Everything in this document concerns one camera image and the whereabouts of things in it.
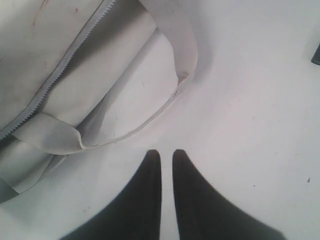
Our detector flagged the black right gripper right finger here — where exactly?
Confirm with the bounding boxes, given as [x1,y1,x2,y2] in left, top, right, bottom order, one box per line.
[172,149,284,240]

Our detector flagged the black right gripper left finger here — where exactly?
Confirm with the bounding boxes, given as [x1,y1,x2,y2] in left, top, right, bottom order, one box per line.
[63,149,162,240]

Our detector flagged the white fabric duffel bag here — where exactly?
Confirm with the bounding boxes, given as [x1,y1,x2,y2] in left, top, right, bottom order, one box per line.
[0,0,198,203]

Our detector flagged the black and white marker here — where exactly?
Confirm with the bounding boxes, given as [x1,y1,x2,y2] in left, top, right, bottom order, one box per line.
[310,45,320,66]

